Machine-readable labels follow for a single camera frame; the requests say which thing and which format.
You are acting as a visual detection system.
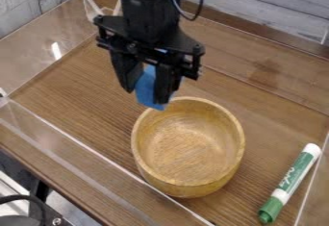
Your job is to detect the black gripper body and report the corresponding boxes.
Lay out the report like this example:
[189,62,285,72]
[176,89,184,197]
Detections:
[93,0,205,79]

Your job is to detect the green white marker pen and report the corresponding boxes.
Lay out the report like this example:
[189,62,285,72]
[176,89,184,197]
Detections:
[259,143,321,225]

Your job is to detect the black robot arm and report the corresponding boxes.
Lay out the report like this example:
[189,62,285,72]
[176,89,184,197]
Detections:
[94,0,205,108]

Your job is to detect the blue rectangular block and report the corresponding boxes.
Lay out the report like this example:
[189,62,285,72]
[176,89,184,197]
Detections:
[136,65,170,111]

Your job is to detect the brown wooden bowl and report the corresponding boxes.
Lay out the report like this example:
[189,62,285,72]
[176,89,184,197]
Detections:
[132,96,247,198]

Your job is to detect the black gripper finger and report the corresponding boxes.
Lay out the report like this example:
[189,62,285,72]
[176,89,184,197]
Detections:
[154,63,181,104]
[112,51,145,93]

